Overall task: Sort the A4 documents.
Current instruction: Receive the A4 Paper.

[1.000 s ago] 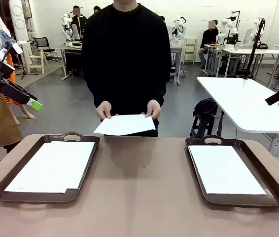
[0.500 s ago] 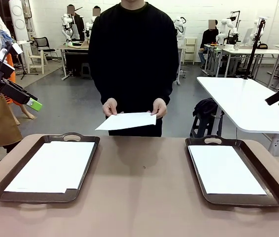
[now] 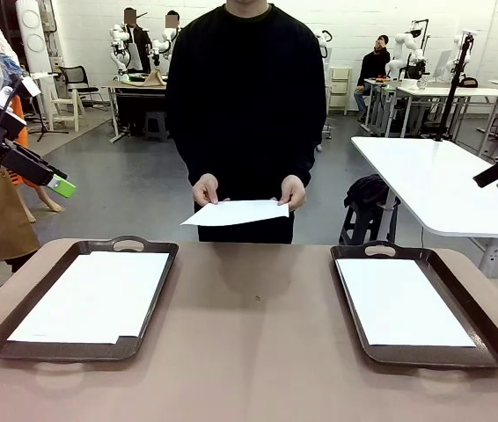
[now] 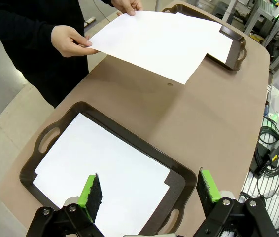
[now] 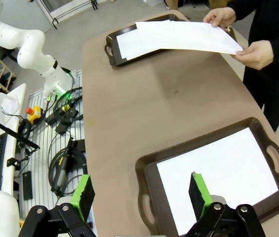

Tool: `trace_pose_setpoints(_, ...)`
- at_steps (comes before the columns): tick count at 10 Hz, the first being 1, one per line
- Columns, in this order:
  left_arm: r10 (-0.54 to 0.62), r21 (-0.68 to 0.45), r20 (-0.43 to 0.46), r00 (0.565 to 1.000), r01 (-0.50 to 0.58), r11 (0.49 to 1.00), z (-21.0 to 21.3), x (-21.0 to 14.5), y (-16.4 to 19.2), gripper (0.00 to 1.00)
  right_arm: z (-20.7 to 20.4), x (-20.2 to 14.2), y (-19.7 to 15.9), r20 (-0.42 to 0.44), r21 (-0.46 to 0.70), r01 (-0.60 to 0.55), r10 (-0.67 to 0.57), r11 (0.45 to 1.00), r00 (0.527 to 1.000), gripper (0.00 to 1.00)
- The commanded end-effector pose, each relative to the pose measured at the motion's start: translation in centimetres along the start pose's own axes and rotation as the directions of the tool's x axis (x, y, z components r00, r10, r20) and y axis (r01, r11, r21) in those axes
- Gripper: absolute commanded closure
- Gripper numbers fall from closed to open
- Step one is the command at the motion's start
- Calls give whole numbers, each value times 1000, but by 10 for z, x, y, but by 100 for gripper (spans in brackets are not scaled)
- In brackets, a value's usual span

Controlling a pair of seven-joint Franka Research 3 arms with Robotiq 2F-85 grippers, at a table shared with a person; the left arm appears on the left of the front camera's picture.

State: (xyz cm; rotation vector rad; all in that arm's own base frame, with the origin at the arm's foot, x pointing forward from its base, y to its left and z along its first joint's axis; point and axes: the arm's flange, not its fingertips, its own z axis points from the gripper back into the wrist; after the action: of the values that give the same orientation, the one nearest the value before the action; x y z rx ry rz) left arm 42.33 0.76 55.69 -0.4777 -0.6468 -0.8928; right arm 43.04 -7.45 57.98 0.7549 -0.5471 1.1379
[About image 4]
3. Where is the person's right hand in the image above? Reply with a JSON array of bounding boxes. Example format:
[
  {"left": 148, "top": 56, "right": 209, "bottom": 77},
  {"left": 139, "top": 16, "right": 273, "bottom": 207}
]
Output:
[{"left": 50, "top": 25, "right": 100, "bottom": 58}]

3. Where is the person in black sweater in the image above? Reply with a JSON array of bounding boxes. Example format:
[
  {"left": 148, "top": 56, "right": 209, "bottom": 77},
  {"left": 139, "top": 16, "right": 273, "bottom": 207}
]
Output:
[{"left": 0, "top": 0, "right": 90, "bottom": 109}]

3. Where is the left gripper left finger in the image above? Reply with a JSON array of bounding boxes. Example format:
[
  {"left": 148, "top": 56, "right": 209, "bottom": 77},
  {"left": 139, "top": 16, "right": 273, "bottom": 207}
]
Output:
[{"left": 25, "top": 173, "right": 105, "bottom": 237}]

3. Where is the white slotted mounting plate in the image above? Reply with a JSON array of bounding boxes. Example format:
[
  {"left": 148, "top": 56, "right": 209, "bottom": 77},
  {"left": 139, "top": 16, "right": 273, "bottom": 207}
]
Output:
[{"left": 239, "top": 138, "right": 279, "bottom": 237}]

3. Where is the person's right forearm black sleeve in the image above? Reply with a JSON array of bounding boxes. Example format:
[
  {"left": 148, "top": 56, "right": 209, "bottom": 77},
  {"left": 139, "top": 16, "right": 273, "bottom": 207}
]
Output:
[{"left": 0, "top": 9, "right": 56, "bottom": 49}]

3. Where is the person's left hand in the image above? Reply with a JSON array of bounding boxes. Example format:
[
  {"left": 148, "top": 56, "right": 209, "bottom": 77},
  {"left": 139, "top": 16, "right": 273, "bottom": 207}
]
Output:
[{"left": 110, "top": 0, "right": 144, "bottom": 17}]

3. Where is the aluminium frame cart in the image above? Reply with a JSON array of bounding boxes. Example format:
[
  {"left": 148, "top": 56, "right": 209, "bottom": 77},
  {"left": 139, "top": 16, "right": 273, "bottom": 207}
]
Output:
[{"left": 243, "top": 0, "right": 279, "bottom": 75}]

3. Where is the black power adapter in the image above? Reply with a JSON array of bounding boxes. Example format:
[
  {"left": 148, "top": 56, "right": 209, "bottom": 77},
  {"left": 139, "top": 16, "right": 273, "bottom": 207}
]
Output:
[{"left": 249, "top": 143, "right": 273, "bottom": 176}]

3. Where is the black coiled cable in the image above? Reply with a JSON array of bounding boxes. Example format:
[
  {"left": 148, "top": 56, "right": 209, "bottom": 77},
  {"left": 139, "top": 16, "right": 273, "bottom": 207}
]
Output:
[{"left": 254, "top": 116, "right": 279, "bottom": 199}]

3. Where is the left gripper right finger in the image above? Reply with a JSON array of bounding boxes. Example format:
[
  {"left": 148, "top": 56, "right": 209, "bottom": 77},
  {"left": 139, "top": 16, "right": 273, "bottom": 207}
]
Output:
[{"left": 192, "top": 169, "right": 277, "bottom": 237}]

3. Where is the brown plastic serving tray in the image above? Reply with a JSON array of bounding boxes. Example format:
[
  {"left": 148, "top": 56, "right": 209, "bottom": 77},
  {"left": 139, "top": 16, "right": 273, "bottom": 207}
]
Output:
[
  {"left": 19, "top": 101, "right": 198, "bottom": 237},
  {"left": 161, "top": 3, "right": 248, "bottom": 72}
]

